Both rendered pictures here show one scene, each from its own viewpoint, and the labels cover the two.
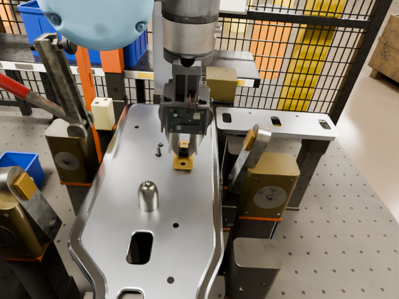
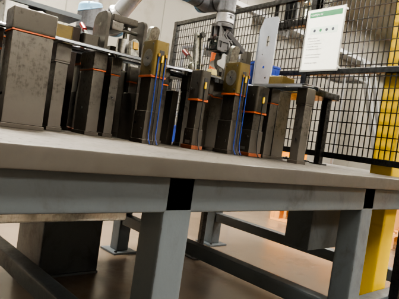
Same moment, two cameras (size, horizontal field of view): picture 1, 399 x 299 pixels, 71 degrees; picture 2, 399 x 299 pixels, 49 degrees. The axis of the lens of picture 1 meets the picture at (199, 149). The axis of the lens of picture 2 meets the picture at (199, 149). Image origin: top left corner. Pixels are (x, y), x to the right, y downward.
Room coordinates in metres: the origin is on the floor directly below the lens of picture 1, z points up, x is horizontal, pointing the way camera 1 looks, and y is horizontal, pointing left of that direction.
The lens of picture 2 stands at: (-0.68, -1.46, 0.75)
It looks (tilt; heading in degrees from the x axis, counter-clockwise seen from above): 2 degrees down; 55
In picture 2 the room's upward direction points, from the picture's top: 8 degrees clockwise
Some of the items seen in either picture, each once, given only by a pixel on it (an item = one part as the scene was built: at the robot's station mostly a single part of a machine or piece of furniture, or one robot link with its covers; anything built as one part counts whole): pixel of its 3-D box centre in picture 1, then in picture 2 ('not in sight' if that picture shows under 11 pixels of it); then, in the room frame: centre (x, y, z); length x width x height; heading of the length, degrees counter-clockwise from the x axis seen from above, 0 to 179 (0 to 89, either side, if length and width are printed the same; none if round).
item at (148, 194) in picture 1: (148, 197); (191, 69); (0.30, 0.07, 1.02); 0.03 x 0.03 x 0.07
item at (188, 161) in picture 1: (183, 152); not in sight; (0.42, 0.03, 1.01); 0.08 x 0.04 x 0.01; 3
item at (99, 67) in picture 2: not in sight; (89, 93); (-0.12, 0.06, 0.84); 0.12 x 0.05 x 0.29; 92
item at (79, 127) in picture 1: (76, 130); not in sight; (0.39, 0.22, 1.06); 0.03 x 0.01 x 0.03; 92
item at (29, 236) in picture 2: not in sight; (63, 201); (0.06, 0.70, 0.33); 0.31 x 0.31 x 0.66; 7
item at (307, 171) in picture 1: (303, 170); (301, 126); (0.59, -0.29, 0.84); 0.05 x 0.05 x 0.29; 2
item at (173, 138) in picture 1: (172, 140); (215, 64); (0.40, 0.05, 1.06); 0.06 x 0.03 x 0.09; 3
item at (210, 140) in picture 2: not in sight; (211, 115); (0.44, 0.08, 0.84); 0.07 x 0.04 x 0.29; 2
